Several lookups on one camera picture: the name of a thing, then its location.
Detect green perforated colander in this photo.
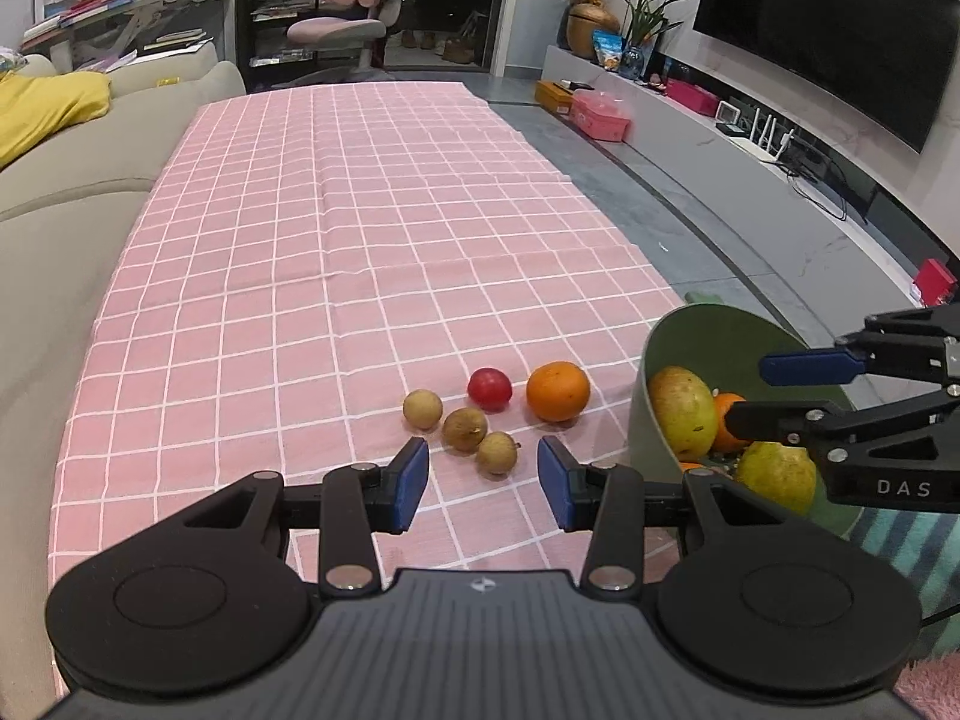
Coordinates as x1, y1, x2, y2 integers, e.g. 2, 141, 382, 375
628, 304, 863, 541

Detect green potted plant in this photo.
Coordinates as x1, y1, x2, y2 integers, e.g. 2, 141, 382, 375
619, 0, 698, 81

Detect brown bag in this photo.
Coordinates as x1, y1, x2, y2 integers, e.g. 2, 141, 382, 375
442, 11, 482, 65

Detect red box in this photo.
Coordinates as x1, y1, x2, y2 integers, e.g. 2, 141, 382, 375
911, 259, 958, 305

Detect stack of books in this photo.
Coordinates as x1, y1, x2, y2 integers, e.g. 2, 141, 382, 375
22, 0, 145, 47

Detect black television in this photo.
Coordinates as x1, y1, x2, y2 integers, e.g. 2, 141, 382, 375
691, 0, 960, 155

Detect magenta box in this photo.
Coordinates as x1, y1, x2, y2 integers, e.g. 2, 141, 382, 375
666, 77, 720, 118

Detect brown longan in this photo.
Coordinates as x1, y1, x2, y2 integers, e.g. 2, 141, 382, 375
442, 407, 488, 453
403, 388, 444, 431
476, 431, 518, 476

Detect blue glass vase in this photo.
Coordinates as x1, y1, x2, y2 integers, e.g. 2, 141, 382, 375
616, 45, 654, 83

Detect black cables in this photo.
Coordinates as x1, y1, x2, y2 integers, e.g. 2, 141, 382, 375
787, 142, 876, 224

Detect beige sofa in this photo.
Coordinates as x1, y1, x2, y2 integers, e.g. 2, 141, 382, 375
0, 52, 248, 481

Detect pink office chair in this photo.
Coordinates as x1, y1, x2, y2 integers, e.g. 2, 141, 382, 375
287, 0, 406, 81

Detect white router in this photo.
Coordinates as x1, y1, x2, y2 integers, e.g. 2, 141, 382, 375
739, 109, 797, 163

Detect orange box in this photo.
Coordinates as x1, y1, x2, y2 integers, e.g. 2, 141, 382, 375
535, 79, 594, 116

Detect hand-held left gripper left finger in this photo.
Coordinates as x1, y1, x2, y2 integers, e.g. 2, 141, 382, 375
176, 436, 431, 598

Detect pink fluffy rug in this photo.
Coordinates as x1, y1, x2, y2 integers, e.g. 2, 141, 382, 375
892, 656, 960, 720

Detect stack of papers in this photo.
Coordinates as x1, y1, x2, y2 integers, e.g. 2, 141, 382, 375
142, 30, 215, 54

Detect red plum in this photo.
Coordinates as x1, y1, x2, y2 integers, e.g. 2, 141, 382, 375
467, 367, 514, 412

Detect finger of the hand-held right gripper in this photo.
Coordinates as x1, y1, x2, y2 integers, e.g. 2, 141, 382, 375
724, 384, 960, 466
759, 306, 960, 388

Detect pink storage box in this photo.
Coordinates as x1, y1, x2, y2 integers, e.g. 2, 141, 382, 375
570, 88, 630, 143

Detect grey television console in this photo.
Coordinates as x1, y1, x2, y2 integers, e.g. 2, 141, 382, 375
544, 45, 960, 301

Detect blue snack bag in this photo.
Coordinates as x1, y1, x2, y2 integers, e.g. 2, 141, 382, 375
592, 30, 626, 75

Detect pink checked tablecloth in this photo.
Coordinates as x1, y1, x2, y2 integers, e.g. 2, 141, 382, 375
49, 82, 676, 616

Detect yellow pillow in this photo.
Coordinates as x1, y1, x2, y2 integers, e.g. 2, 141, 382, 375
0, 71, 112, 170

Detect black shelf unit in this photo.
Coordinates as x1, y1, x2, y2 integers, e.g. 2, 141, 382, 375
236, 0, 338, 87

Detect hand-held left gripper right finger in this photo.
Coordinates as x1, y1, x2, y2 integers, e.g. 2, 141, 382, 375
537, 435, 797, 598

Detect gold round vase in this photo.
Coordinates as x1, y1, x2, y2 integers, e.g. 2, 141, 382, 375
566, 4, 623, 60

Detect white study desk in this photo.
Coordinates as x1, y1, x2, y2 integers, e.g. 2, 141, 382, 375
22, 0, 233, 74

